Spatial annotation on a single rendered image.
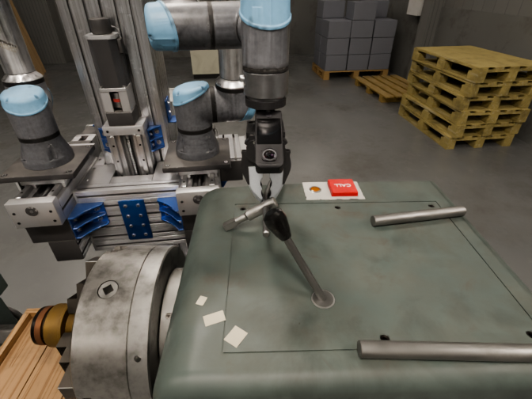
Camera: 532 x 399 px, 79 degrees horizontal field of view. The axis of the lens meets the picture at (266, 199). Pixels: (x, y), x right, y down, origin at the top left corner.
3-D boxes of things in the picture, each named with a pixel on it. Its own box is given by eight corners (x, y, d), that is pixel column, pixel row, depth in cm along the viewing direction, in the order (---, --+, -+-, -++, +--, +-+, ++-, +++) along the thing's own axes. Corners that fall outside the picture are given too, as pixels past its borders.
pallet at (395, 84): (436, 102, 530) (438, 94, 523) (381, 104, 520) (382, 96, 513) (397, 81, 644) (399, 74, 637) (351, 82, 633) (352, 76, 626)
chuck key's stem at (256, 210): (226, 234, 63) (279, 208, 61) (220, 226, 62) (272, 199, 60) (228, 228, 65) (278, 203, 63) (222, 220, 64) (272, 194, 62)
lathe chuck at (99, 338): (182, 285, 89) (153, 214, 65) (161, 424, 69) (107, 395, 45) (150, 286, 89) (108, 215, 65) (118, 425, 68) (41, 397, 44)
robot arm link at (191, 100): (176, 119, 113) (170, 79, 106) (215, 116, 115) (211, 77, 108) (176, 132, 103) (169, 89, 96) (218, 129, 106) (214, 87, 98)
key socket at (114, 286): (119, 284, 59) (114, 277, 56) (126, 298, 57) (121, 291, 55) (101, 294, 57) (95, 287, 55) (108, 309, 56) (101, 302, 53)
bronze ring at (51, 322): (90, 290, 68) (46, 291, 68) (69, 331, 60) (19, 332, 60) (103, 318, 73) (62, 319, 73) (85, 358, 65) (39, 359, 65)
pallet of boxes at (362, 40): (369, 67, 741) (381, -2, 666) (386, 77, 666) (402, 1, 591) (311, 70, 725) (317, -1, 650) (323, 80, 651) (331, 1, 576)
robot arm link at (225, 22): (208, -2, 59) (212, 1, 50) (268, -2, 61) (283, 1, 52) (212, 45, 64) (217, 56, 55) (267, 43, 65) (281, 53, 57)
